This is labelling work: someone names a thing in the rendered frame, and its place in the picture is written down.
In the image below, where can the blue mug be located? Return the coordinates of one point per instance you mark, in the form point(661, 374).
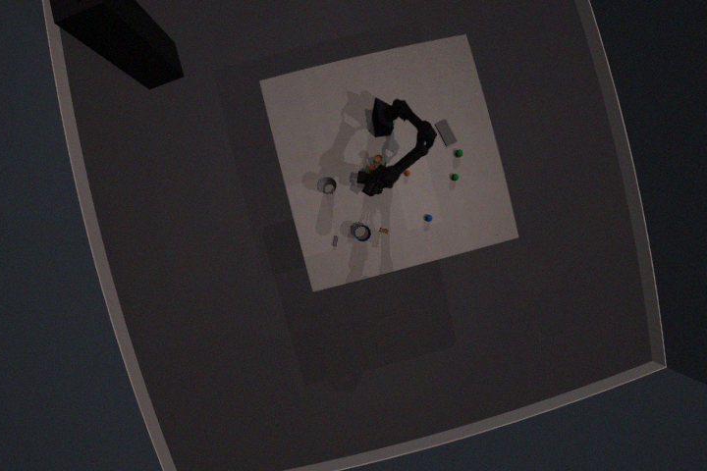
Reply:
point(362, 233)

